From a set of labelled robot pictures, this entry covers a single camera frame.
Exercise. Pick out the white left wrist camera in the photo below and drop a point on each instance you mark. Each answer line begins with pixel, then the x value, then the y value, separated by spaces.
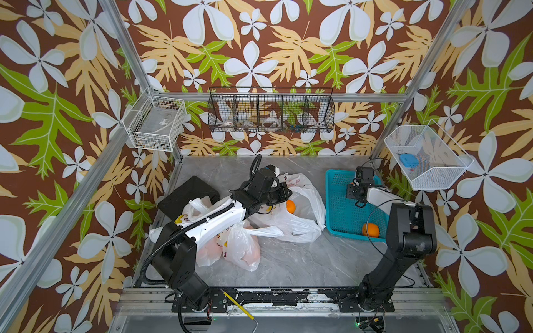
pixel 274 169

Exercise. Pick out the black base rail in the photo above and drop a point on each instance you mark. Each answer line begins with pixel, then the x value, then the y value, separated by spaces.
pixel 346 298

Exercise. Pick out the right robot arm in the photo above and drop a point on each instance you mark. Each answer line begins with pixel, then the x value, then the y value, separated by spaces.
pixel 410 237

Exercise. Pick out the orange right large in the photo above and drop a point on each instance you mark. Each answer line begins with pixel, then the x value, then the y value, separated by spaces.
pixel 290 206

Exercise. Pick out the blue object in basket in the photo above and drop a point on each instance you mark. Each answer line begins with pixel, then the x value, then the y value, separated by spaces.
pixel 409 161

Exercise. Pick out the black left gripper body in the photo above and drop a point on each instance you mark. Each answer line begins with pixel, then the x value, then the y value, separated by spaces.
pixel 276 195

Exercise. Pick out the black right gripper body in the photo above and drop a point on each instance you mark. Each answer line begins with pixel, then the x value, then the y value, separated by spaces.
pixel 351 191

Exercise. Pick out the black plastic tool case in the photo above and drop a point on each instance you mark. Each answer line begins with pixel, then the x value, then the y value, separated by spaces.
pixel 173 204

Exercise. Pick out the teal plastic basket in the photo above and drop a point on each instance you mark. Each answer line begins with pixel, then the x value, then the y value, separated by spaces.
pixel 343 217

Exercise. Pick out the black wire basket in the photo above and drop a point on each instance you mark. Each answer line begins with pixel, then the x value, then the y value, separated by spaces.
pixel 271 109

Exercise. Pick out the white wire basket left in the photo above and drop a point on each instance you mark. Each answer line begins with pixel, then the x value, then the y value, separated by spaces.
pixel 154 121

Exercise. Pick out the white wire basket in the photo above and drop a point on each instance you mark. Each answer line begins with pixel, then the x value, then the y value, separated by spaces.
pixel 442 161
pixel 154 121

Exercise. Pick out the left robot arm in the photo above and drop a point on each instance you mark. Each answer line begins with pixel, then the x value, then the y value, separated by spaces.
pixel 173 260

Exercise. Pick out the orange front right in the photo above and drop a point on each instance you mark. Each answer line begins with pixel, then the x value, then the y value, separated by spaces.
pixel 370 230

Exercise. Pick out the aluminium frame post right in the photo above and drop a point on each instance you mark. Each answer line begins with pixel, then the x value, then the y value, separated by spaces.
pixel 442 37

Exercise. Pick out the white wire basket right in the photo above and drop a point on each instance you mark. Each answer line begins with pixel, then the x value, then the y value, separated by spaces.
pixel 442 161

